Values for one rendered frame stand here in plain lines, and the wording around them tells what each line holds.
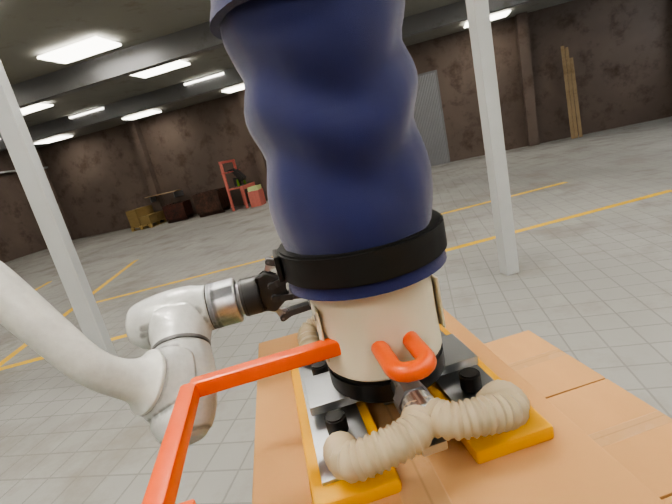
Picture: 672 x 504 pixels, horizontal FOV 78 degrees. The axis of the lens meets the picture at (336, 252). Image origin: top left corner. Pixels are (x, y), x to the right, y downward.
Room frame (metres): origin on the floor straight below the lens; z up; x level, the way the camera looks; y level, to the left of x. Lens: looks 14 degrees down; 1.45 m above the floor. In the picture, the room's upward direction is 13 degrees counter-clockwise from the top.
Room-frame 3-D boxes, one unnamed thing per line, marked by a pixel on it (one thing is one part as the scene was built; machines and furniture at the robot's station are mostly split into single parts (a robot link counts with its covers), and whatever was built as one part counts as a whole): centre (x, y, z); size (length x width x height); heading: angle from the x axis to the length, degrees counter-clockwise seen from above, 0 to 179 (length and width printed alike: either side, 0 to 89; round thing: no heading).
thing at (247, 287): (0.78, 0.16, 1.20); 0.09 x 0.07 x 0.08; 97
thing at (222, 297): (0.77, 0.23, 1.20); 0.09 x 0.06 x 0.09; 7
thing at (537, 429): (0.56, -0.13, 1.09); 0.34 x 0.10 x 0.05; 8
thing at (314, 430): (0.54, 0.06, 1.09); 0.34 x 0.10 x 0.05; 8
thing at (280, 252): (0.55, -0.03, 1.31); 0.23 x 0.23 x 0.04
